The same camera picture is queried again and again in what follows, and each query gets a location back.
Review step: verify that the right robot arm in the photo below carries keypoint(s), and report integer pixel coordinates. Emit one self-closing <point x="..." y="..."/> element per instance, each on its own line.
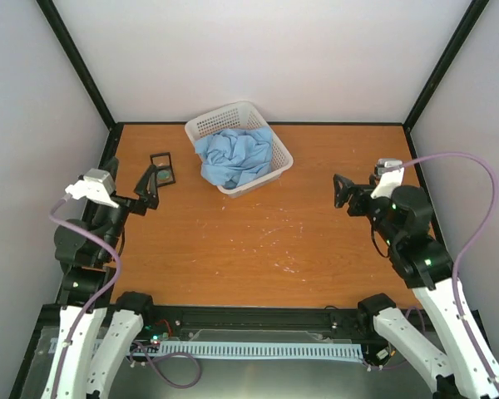
<point x="401" y="214"/>

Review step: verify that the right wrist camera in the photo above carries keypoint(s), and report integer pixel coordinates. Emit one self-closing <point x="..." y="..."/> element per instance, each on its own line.
<point x="388" y="175"/>

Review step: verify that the white plastic basket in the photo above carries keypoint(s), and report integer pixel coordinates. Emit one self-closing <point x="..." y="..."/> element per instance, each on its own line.
<point x="240" y="115"/>

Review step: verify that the black front rail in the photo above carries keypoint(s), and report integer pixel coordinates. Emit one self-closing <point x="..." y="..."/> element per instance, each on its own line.
<point x="182" y="321"/>

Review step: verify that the light blue cable duct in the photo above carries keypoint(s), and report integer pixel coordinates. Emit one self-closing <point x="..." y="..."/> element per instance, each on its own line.
<point x="339" y="352"/>

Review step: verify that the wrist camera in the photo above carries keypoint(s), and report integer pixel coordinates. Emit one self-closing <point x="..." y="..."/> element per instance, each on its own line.
<point x="95" y="185"/>
<point x="388" y="175"/>

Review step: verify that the light blue shirt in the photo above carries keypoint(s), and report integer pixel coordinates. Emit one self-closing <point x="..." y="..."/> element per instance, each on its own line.
<point x="235" y="157"/>

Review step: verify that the small green circuit board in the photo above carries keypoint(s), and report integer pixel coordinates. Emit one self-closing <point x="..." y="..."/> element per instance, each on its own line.
<point x="158" y="338"/>

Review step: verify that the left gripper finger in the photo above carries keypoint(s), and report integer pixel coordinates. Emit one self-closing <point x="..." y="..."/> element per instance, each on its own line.
<point x="141" y="187"/>
<point x="151" y="185"/>

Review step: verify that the round floral brooch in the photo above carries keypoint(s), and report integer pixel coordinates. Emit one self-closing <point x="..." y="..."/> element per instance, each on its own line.
<point x="163" y="175"/>

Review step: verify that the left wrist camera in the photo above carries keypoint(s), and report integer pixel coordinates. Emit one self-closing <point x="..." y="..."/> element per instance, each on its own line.
<point x="95" y="185"/>

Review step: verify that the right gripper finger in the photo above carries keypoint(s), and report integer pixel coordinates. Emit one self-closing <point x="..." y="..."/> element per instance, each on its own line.
<point x="341" y="196"/>
<point x="343" y="185"/>

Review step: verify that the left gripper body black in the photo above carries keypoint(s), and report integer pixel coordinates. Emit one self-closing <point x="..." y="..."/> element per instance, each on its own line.
<point x="139" y="204"/>

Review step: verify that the black display case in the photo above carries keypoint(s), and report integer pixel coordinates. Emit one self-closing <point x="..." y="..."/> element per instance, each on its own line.
<point x="163" y="161"/>

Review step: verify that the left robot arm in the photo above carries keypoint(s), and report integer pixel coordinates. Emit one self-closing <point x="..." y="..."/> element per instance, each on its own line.
<point x="89" y="238"/>

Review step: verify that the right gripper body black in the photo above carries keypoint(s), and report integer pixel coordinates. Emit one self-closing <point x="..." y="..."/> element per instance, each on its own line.
<point x="356" y="208"/>

